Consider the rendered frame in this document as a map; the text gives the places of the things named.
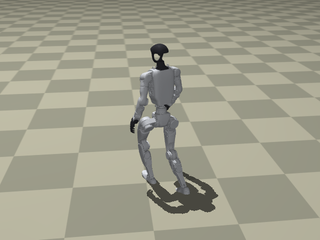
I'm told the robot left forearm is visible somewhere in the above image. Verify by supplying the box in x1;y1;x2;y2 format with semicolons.
132;97;145;122

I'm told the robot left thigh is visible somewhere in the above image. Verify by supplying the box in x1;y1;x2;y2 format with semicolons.
137;116;156;152

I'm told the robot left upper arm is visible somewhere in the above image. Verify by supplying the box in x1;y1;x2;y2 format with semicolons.
139;71;153;106

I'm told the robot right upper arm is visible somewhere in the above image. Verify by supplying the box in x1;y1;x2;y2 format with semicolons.
171;66;183;95

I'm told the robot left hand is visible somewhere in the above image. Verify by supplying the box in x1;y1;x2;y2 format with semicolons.
130;118;139;133

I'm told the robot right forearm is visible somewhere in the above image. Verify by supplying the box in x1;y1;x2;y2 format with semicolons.
166;93;181;107

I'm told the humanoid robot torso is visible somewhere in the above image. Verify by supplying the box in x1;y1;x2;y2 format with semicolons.
148;64;175;128

